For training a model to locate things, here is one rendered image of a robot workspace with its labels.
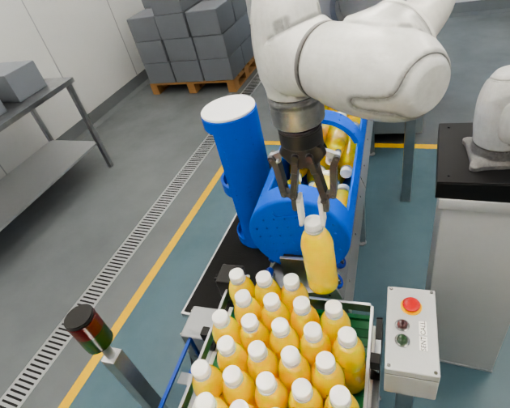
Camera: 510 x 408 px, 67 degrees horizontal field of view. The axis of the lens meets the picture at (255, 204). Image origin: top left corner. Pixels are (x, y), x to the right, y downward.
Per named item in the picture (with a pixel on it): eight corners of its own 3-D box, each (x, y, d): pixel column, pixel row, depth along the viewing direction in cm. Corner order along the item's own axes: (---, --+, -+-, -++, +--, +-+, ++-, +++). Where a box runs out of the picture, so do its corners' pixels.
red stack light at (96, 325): (108, 317, 84) (101, 307, 82) (92, 345, 80) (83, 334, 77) (86, 314, 86) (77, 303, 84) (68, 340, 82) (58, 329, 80)
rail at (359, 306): (371, 309, 103) (371, 303, 101) (370, 312, 102) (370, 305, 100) (231, 292, 116) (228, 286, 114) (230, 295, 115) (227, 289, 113)
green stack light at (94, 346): (118, 330, 88) (109, 318, 84) (103, 357, 83) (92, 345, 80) (95, 326, 90) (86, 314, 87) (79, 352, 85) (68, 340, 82)
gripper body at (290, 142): (327, 109, 67) (330, 154, 73) (279, 112, 70) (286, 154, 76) (320, 132, 62) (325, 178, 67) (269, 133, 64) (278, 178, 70)
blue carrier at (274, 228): (376, 116, 171) (364, 53, 155) (359, 272, 110) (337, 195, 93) (312, 127, 183) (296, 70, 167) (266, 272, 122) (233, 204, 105)
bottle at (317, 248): (337, 270, 95) (330, 214, 83) (338, 294, 90) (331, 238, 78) (308, 271, 97) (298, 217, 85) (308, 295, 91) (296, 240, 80)
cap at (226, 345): (230, 336, 89) (228, 332, 88) (239, 348, 86) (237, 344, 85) (215, 346, 88) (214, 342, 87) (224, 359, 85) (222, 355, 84)
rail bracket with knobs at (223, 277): (256, 286, 122) (249, 265, 116) (249, 306, 117) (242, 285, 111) (227, 283, 125) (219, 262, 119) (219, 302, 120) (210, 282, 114)
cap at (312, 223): (323, 220, 83) (322, 214, 82) (323, 233, 80) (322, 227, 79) (304, 222, 84) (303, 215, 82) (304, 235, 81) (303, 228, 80)
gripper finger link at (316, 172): (307, 145, 71) (314, 143, 70) (324, 191, 77) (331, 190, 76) (303, 157, 68) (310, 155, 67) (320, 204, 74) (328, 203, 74)
